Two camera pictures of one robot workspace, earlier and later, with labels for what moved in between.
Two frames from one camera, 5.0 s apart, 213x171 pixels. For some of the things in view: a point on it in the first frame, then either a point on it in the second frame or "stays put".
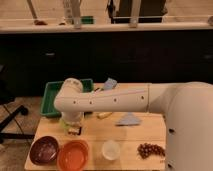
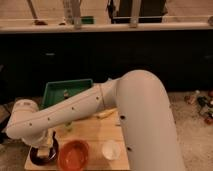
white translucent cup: (111, 149) stays put
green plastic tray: (50, 90) stays put
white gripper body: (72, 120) -> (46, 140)
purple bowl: (43, 150) stays put
